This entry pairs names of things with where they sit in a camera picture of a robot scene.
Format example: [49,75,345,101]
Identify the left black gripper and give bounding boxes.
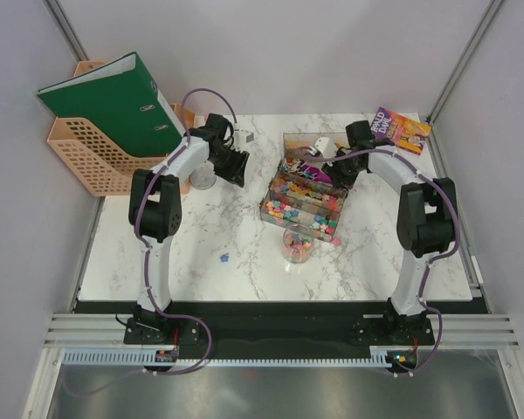
[210,145,250,189]

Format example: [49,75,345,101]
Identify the clear bin lollipops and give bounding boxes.
[279,157,332,185]

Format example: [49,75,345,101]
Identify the clear bin translucent star candies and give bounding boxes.
[269,176,348,211]

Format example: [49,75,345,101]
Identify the clear bin opaque star candies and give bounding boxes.
[259,198,340,243]

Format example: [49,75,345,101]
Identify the magenta plastic scoop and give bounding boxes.
[293,161,332,185]

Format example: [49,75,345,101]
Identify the clear bin popsicle candies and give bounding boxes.
[283,133,348,156]

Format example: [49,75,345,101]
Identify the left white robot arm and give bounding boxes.
[128,113,249,343]

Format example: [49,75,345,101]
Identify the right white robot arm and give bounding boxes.
[314,120,460,344]

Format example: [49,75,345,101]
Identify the clear jar lid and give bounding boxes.
[190,170,216,190]

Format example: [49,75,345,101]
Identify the Roald Dahl paperback book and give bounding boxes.
[370,107,431,155]

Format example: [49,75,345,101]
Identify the peach plastic file rack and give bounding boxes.
[47,61,195,196]

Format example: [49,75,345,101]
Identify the green lever arch binder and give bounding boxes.
[37,52,185,158]

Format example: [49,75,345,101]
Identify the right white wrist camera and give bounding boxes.
[314,136,337,159]

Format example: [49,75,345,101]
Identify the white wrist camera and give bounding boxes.
[314,136,337,159]
[233,129,254,151]

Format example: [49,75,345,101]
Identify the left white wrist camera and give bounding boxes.
[233,129,254,151]

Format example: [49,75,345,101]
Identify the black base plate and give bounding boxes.
[123,301,435,358]

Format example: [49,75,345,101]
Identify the white slotted cable duct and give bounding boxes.
[62,347,391,368]

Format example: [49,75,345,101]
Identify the aluminium rail frame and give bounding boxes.
[24,303,524,418]

